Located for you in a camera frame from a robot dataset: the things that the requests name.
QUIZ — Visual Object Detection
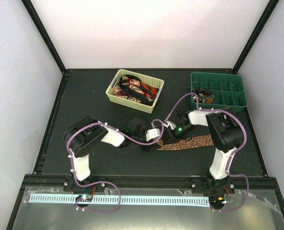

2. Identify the brown floral tie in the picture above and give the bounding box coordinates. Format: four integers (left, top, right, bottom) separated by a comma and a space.
158, 134, 214, 151

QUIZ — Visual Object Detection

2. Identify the cream plastic basket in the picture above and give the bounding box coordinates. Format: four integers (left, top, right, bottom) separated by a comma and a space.
106, 69, 164, 113

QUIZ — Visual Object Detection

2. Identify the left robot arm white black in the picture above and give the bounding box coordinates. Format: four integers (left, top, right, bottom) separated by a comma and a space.
64, 116, 164, 191

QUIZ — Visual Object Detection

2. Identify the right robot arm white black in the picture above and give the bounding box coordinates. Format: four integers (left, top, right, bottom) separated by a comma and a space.
161, 107, 247, 193

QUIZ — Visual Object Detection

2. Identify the rolled dark floral tie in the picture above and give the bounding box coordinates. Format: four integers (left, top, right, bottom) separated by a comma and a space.
192, 88, 215, 104

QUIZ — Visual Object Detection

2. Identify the red black striped tie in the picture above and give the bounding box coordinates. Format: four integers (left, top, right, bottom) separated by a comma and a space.
119, 74, 159, 106

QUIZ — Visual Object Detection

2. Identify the green divided organizer tray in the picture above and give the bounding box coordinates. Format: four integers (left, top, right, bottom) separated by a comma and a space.
191, 72, 247, 113

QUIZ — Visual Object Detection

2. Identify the pink floral black tie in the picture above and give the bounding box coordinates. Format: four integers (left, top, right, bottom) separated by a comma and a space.
112, 79, 146, 103

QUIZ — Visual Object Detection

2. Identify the right controller board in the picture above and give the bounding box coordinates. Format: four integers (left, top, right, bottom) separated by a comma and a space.
209, 192, 234, 212

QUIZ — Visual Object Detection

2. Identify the controller board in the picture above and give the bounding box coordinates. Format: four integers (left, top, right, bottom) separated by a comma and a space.
75, 186, 96, 203
209, 192, 234, 212

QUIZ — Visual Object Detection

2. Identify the left controller board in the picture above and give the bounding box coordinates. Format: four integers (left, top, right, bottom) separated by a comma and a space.
75, 186, 96, 203

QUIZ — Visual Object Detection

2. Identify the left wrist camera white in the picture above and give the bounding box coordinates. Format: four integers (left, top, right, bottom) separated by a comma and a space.
146, 128, 160, 142

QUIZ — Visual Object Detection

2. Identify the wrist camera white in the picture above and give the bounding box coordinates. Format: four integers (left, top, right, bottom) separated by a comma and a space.
163, 120, 176, 130
146, 128, 160, 142

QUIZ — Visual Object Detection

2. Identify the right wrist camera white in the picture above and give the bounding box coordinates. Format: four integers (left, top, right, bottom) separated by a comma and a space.
163, 120, 176, 130

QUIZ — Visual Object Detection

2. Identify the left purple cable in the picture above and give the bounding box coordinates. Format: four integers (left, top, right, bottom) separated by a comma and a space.
67, 119, 165, 187

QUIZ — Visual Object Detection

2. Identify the purple cable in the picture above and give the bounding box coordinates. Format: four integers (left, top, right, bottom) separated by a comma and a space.
67, 119, 165, 187
163, 92, 250, 214

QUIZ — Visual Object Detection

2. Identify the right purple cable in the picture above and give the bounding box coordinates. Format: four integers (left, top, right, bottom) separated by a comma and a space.
163, 92, 250, 214

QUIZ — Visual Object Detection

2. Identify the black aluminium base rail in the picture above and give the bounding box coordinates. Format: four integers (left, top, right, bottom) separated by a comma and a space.
20, 174, 281, 197

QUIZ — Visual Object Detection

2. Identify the light blue slotted cable duct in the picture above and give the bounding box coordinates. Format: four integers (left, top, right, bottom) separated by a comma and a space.
28, 194, 210, 207

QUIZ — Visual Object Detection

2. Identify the right black frame post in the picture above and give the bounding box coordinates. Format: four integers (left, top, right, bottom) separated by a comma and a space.
232, 0, 279, 74

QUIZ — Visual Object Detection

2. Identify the black frame post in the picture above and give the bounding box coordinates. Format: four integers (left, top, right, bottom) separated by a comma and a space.
21, 0, 67, 72
232, 0, 279, 74

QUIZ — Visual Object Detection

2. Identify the left black frame post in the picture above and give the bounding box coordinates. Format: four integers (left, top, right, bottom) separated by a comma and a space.
21, 0, 67, 72

